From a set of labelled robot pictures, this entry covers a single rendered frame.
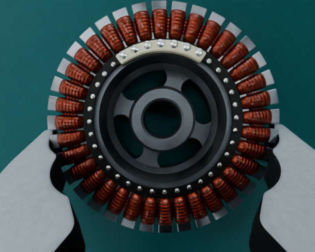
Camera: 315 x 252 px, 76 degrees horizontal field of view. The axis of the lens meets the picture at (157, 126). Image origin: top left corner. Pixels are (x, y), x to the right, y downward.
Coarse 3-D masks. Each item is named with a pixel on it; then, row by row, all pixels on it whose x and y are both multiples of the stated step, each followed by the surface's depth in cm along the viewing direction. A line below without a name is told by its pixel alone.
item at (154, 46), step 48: (96, 48) 9; (144, 48) 9; (192, 48) 9; (240, 48) 9; (96, 96) 10; (144, 96) 10; (240, 96) 10; (96, 144) 10; (144, 144) 10; (240, 144) 9; (96, 192) 10; (144, 192) 10; (192, 192) 10
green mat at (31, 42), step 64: (0, 0) 13; (64, 0) 13; (128, 0) 13; (192, 0) 13; (256, 0) 13; (0, 64) 13; (0, 128) 13; (128, 128) 13; (64, 192) 13; (256, 192) 13
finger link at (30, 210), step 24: (48, 144) 9; (24, 168) 8; (48, 168) 8; (0, 192) 7; (24, 192) 7; (48, 192) 7; (0, 216) 6; (24, 216) 6; (48, 216) 6; (72, 216) 6; (0, 240) 6; (24, 240) 6; (48, 240) 6; (72, 240) 6
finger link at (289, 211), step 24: (264, 144) 11; (288, 144) 9; (288, 168) 8; (312, 168) 8; (264, 192) 7; (288, 192) 7; (312, 192) 7; (264, 216) 6; (288, 216) 6; (312, 216) 6; (264, 240) 6; (288, 240) 5; (312, 240) 5
